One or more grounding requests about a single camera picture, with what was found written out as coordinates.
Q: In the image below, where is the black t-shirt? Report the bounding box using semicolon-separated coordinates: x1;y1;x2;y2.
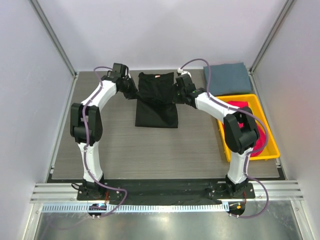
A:
135;72;179;129

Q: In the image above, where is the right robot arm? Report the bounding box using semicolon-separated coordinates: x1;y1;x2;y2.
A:
173;71;260;198

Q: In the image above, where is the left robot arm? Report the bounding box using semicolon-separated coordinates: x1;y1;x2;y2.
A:
70;63;138;201

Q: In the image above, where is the folded grey-blue t-shirt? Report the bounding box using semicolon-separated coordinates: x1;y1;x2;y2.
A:
203;62;252;96

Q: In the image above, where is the crumpled red t-shirt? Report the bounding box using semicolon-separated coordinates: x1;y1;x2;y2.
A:
227;100;266;160

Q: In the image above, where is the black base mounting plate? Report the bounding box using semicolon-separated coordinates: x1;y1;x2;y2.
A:
71;178;256;206

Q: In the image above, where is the yellow plastic bin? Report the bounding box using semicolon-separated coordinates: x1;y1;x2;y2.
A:
214;93;281;163

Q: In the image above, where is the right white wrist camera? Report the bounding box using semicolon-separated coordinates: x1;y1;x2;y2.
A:
176;68;192;78

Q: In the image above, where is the left aluminium frame post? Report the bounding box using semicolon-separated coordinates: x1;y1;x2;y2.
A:
28;0;79;79

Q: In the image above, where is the aluminium frame post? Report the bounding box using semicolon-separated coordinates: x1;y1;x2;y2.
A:
249;0;296;75
28;0;79;79

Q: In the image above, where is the aluminium front rail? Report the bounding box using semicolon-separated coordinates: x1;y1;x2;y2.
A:
30;180;304;203

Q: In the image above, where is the right aluminium frame post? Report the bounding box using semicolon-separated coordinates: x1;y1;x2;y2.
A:
249;0;296;75

